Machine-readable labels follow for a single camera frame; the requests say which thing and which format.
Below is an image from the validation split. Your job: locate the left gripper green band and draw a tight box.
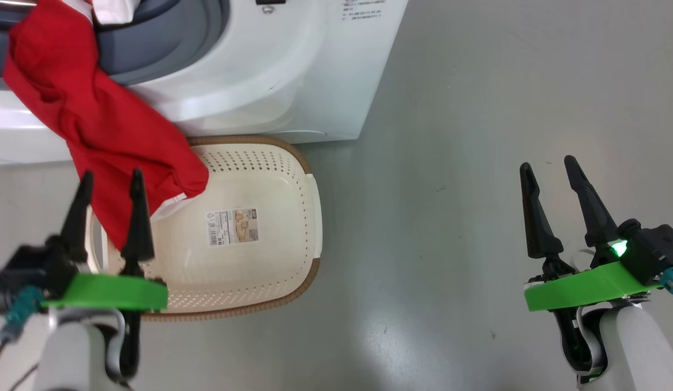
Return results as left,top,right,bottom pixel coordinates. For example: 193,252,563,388
42,168,169,380

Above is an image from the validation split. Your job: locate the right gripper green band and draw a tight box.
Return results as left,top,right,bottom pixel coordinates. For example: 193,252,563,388
519,155,661,384

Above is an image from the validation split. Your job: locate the red and white garment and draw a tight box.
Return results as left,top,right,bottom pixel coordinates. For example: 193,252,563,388
2,0,210,250

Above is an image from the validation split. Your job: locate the basket product label sticker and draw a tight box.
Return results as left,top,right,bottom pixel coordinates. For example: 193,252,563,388
206,208,260,247

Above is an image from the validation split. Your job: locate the cream perforated laundry basket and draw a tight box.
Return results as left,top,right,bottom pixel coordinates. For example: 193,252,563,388
86,136,323,322

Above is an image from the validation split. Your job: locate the grey rubber door gasket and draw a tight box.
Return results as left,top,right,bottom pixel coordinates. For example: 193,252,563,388
0,0,231,90

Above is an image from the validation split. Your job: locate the white front-load washing machine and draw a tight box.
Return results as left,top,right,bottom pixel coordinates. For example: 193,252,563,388
0,0,409,165

